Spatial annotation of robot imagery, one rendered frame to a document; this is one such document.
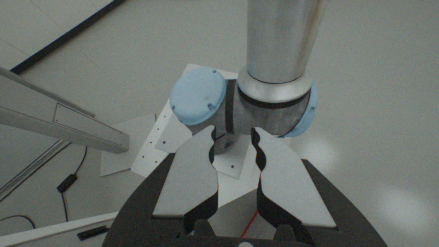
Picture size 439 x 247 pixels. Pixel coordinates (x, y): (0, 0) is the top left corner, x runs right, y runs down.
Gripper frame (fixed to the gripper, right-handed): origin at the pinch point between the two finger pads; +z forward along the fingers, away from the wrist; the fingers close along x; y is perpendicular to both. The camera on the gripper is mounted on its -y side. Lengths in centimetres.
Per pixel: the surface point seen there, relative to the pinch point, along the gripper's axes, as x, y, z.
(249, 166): 6.8, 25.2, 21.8
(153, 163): -22.7, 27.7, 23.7
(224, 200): -0.2, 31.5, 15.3
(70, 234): -61, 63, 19
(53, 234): -63, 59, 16
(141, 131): -75, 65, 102
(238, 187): 3.8, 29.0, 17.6
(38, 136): -157, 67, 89
